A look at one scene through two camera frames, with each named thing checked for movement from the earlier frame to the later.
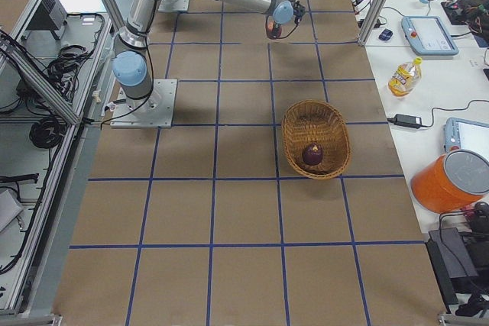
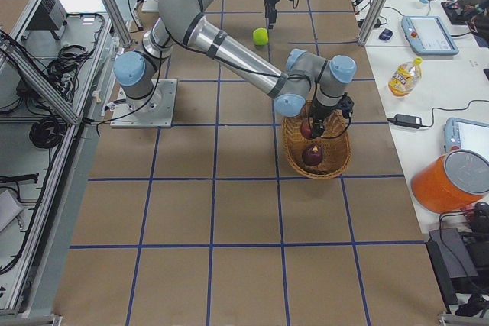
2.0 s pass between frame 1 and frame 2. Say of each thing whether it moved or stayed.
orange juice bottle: stayed
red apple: moved
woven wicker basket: stayed
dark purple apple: stayed
